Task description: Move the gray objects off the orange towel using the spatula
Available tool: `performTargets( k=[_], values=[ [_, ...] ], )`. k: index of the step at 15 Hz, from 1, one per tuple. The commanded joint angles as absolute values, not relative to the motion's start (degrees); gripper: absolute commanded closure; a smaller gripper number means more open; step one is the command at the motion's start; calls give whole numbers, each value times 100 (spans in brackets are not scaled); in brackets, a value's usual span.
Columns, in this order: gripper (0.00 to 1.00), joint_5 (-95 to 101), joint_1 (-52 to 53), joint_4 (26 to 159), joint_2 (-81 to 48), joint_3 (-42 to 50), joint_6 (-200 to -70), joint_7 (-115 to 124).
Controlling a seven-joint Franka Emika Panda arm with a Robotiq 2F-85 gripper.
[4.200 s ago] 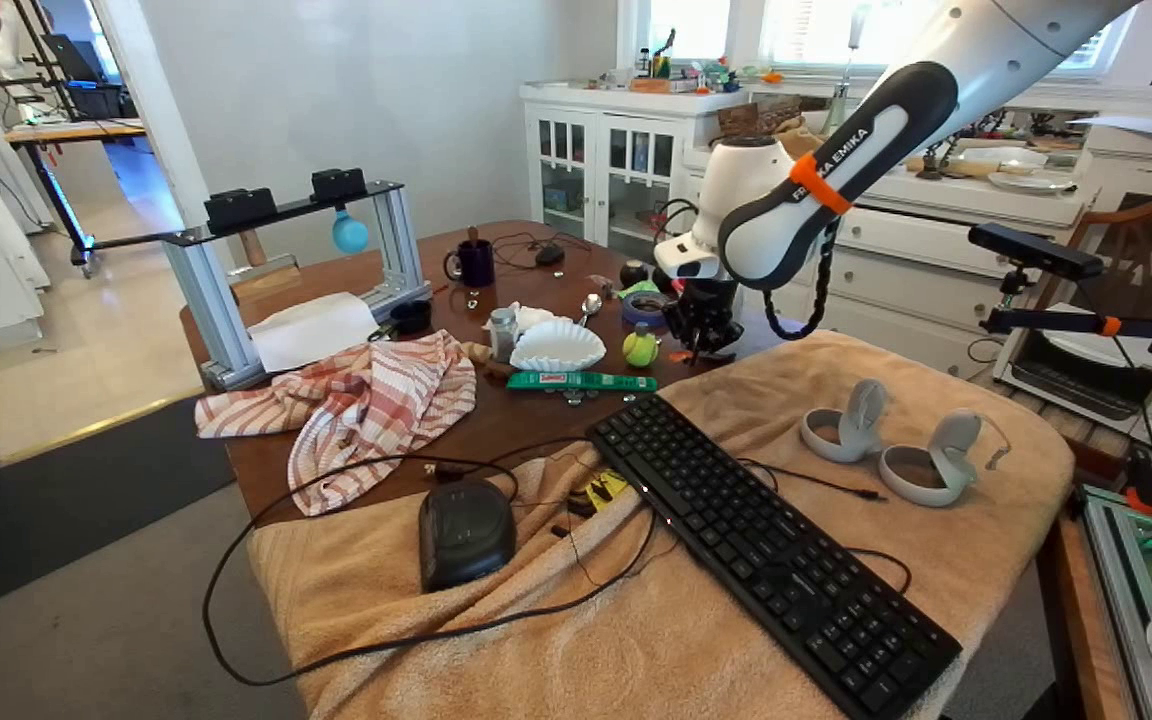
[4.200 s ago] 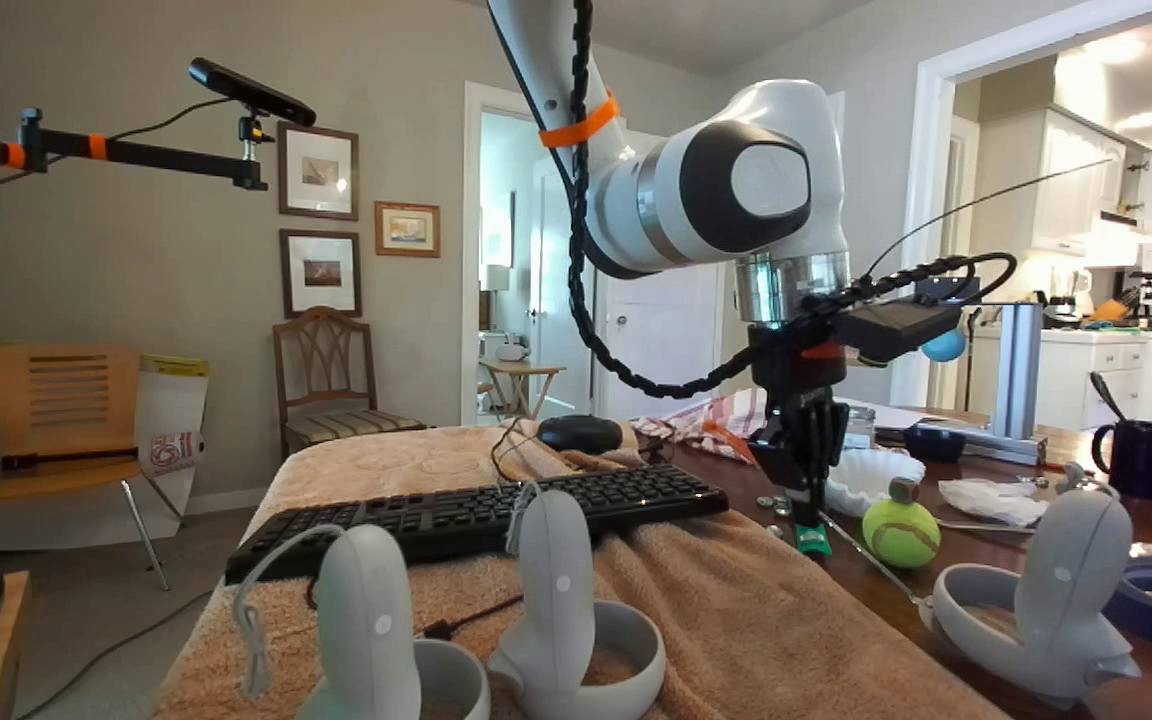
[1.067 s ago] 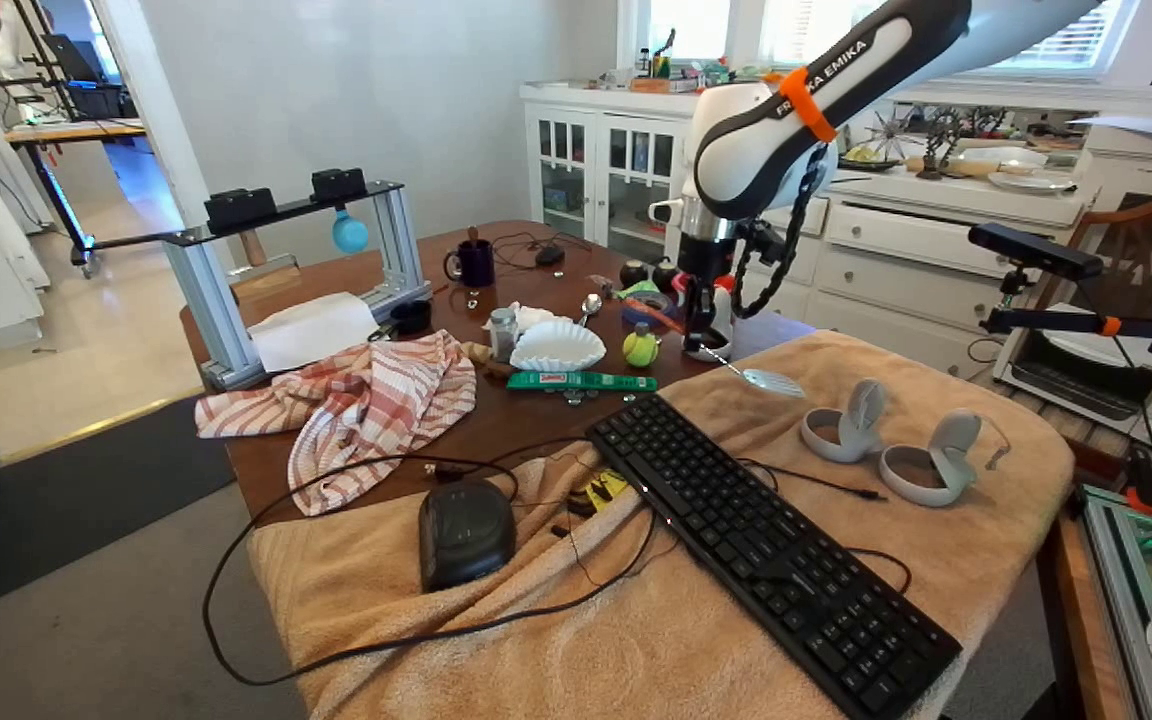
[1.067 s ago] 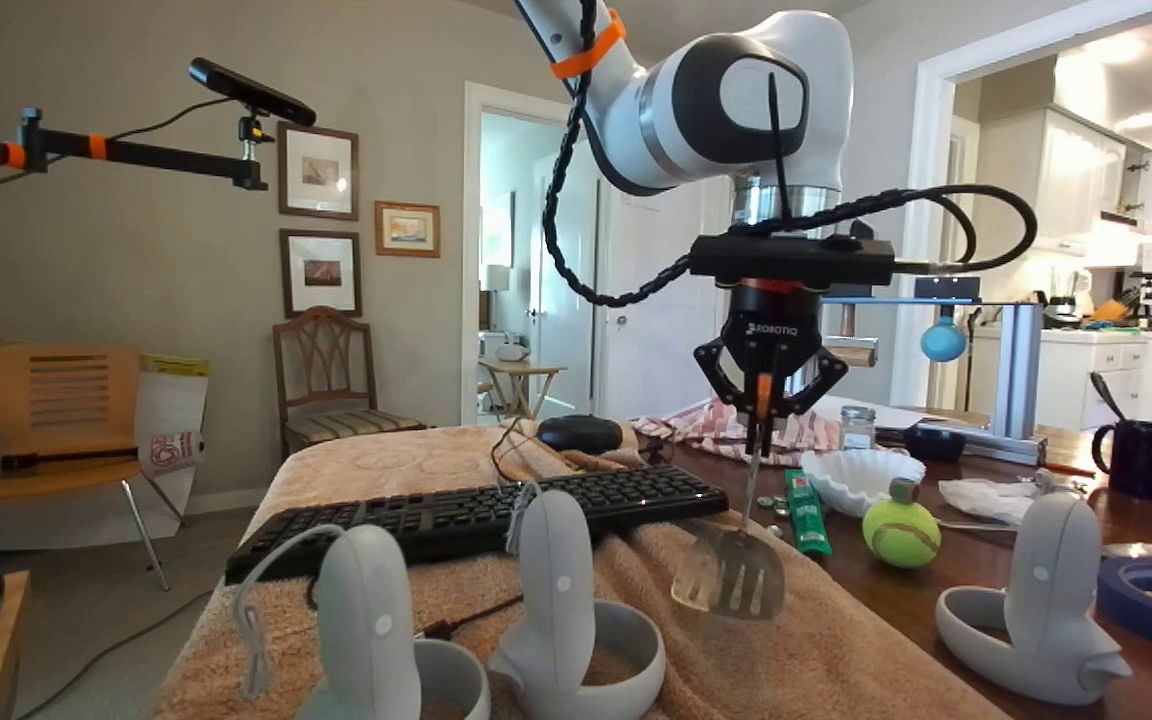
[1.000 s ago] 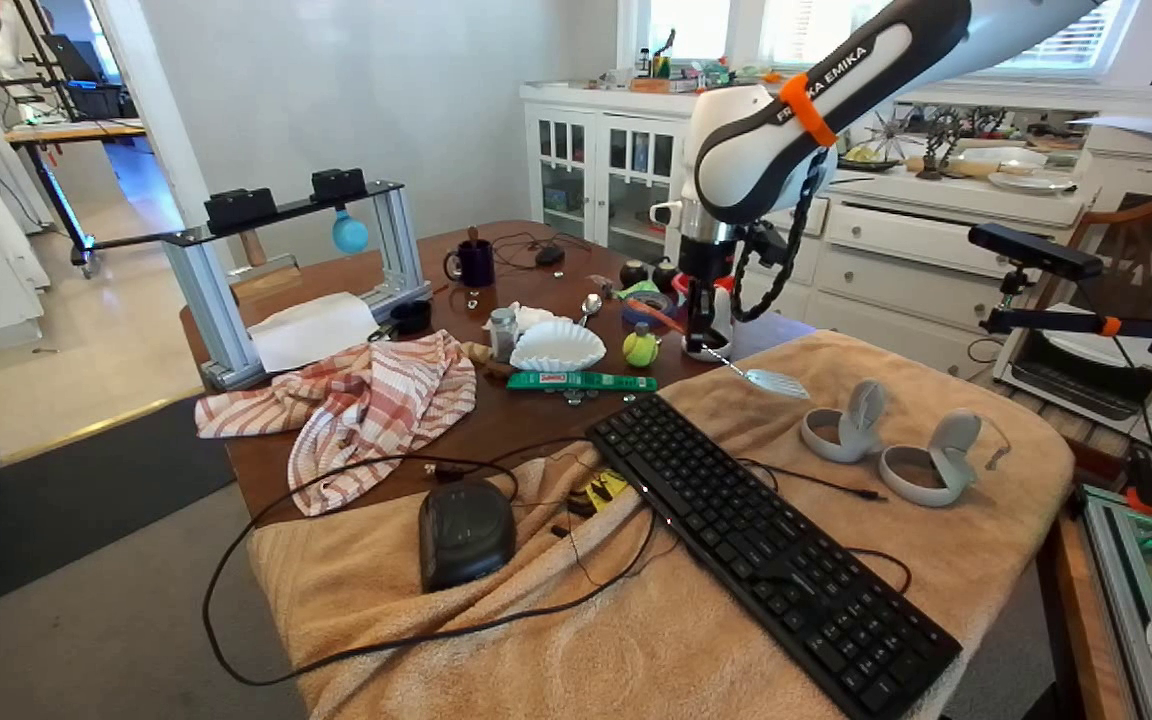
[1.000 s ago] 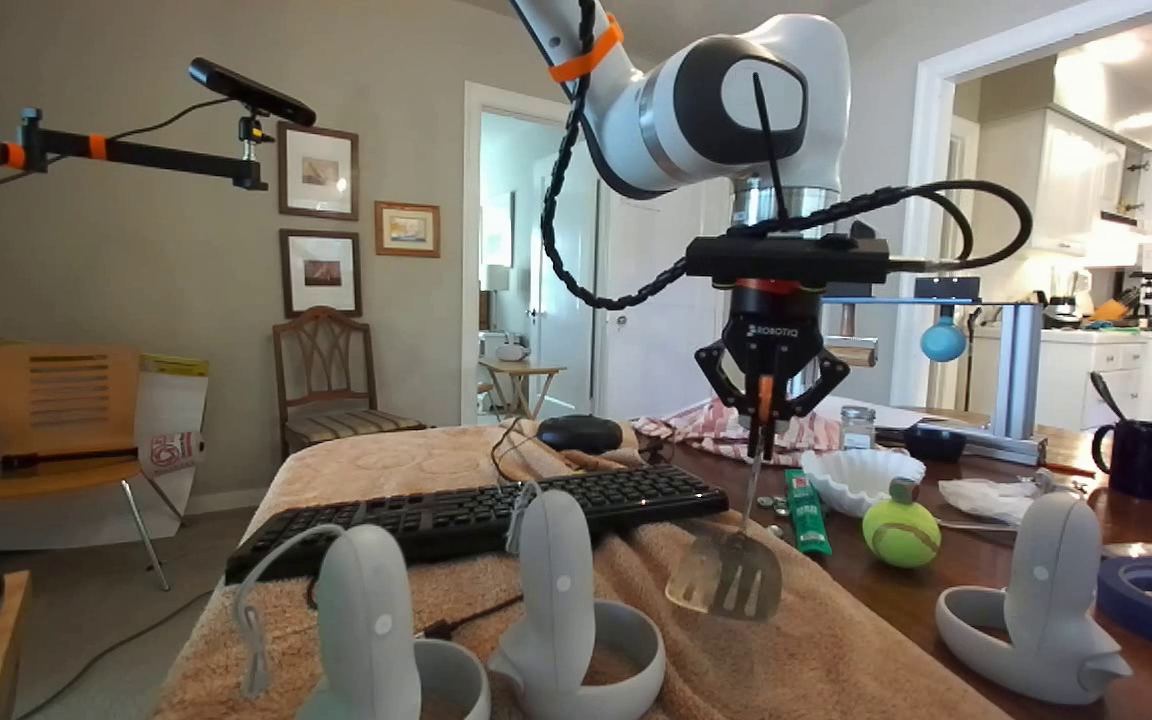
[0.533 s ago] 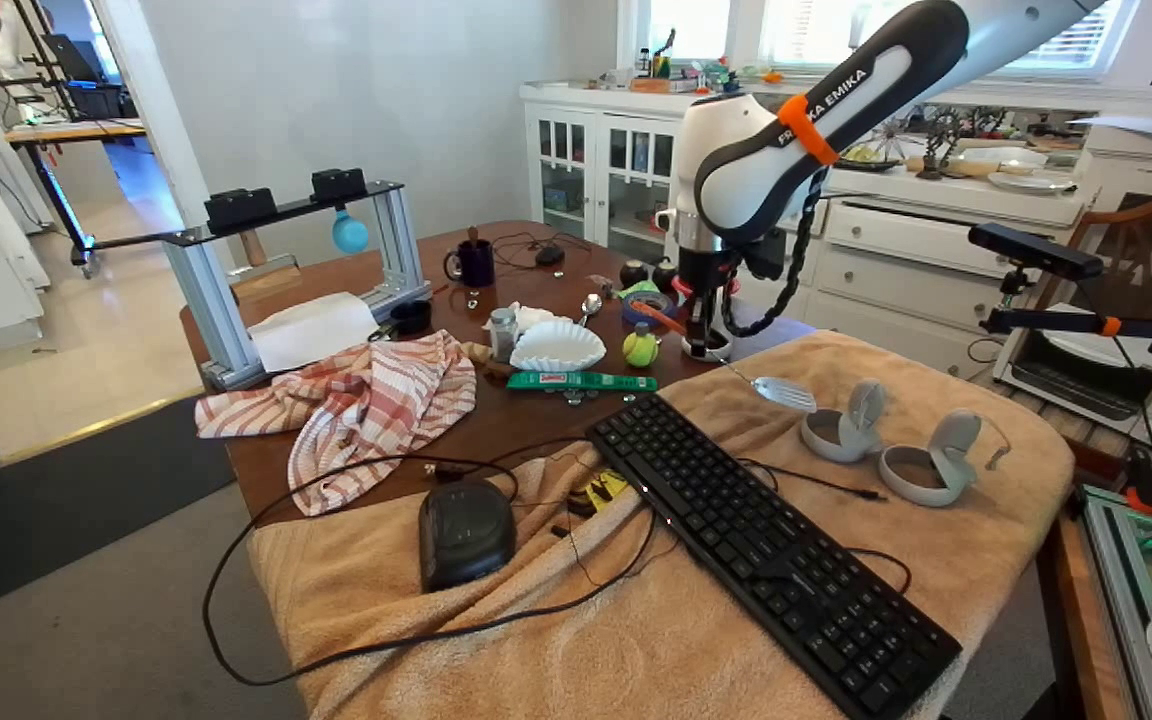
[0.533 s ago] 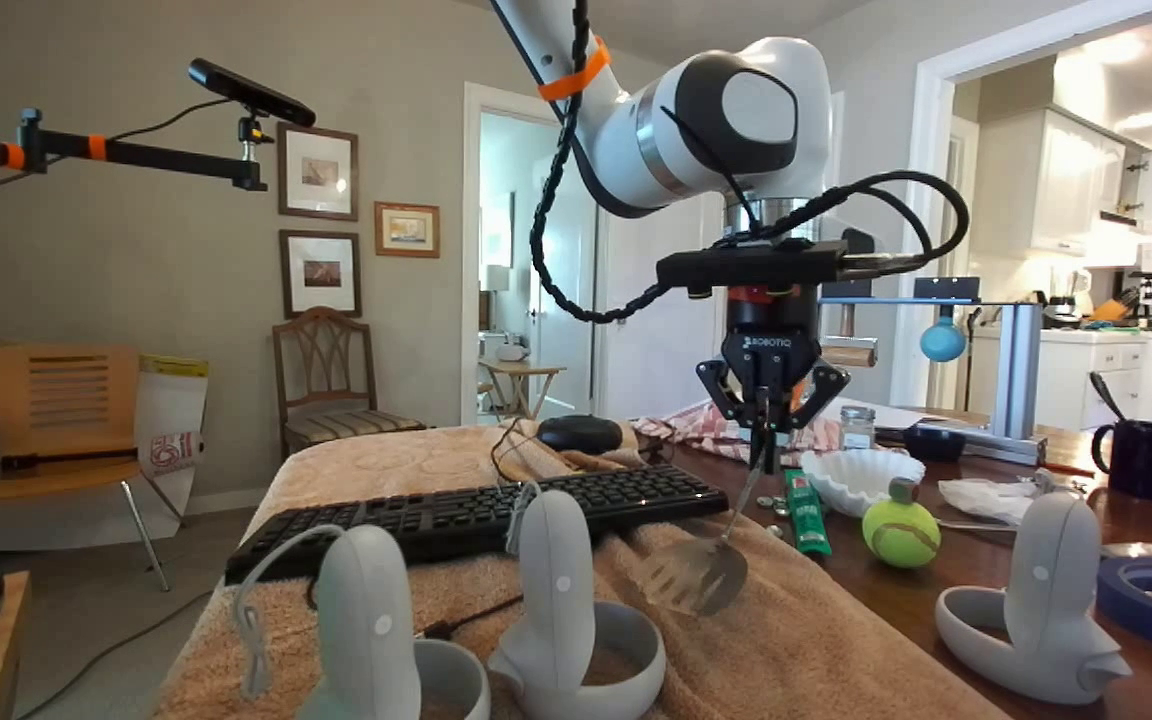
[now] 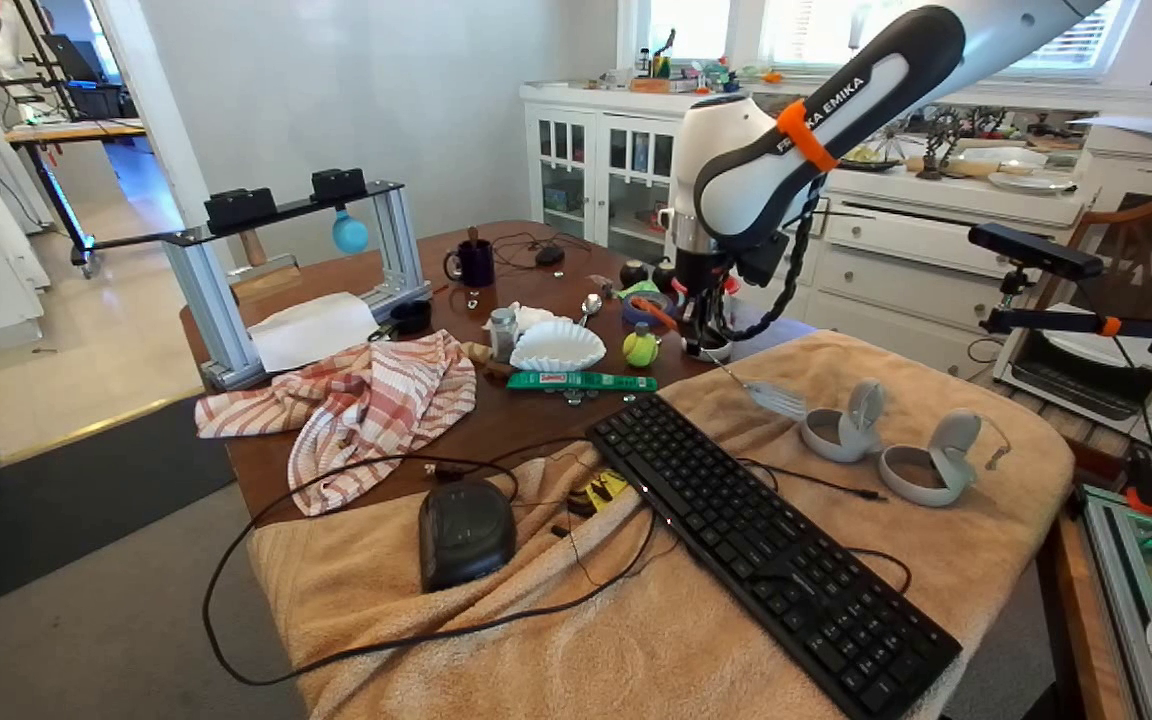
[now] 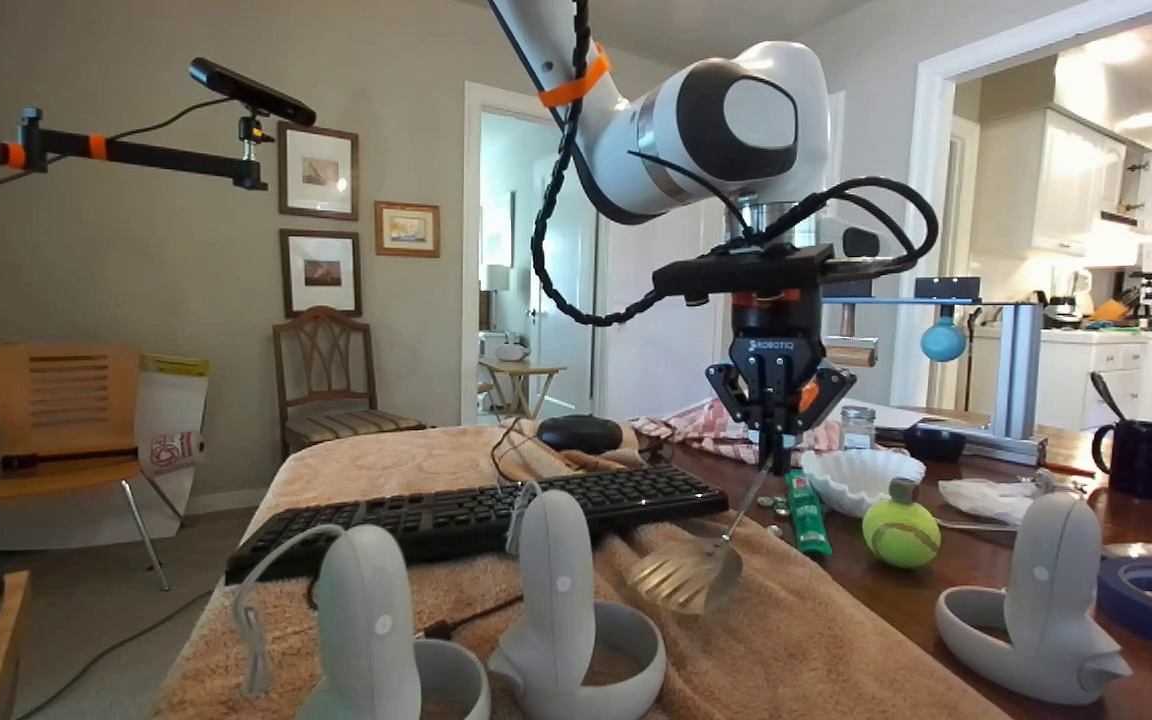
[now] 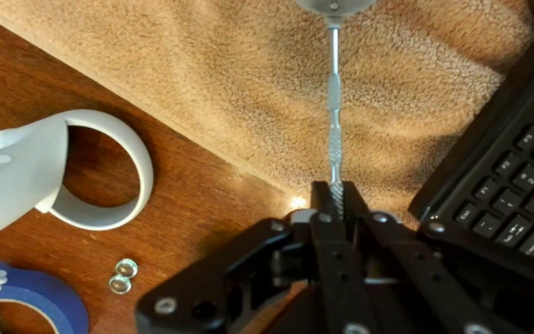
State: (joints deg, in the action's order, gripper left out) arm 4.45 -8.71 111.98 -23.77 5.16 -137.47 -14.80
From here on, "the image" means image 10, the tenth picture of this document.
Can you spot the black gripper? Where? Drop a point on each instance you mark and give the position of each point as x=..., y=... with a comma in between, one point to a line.
x=778, y=358

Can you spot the black computer mouse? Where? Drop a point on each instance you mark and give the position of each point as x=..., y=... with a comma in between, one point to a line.
x=587, y=434

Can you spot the framed picture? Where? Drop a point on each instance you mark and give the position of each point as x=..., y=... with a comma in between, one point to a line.
x=317, y=173
x=405, y=230
x=323, y=272

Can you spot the black computer keyboard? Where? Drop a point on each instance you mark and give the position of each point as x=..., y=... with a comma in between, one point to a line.
x=465, y=520

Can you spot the framed picture top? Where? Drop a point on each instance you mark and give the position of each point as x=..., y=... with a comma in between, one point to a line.
x=317, y=173

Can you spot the white crumpled tissue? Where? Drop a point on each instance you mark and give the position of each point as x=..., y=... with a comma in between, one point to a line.
x=989, y=497

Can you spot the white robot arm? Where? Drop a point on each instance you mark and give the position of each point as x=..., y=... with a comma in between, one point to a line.
x=748, y=133

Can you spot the framed picture bottom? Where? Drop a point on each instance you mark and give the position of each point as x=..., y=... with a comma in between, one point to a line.
x=323, y=272

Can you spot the green tennis ball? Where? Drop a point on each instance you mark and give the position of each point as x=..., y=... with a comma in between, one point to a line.
x=901, y=533

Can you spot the white scalloped dish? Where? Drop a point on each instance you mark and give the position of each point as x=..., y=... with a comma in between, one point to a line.
x=854, y=481

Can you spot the red white striped cloth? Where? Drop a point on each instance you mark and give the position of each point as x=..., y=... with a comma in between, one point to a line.
x=702, y=429

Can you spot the green toothpaste tube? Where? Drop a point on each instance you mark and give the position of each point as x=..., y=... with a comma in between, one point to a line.
x=804, y=515

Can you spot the gray vr controller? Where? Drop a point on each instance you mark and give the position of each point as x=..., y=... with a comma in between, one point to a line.
x=573, y=656
x=1038, y=634
x=369, y=656

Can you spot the light wooden chair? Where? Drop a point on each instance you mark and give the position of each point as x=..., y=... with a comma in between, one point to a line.
x=71, y=423

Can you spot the aluminium camera stand frame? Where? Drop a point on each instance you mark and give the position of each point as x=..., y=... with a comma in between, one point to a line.
x=1008, y=429

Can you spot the framed picture right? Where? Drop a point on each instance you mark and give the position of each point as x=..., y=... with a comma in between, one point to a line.
x=405, y=230

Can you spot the blue balloon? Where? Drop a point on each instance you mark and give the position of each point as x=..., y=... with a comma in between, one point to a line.
x=940, y=339

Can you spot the black mug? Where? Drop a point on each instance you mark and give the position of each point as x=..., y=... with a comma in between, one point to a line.
x=1124, y=458

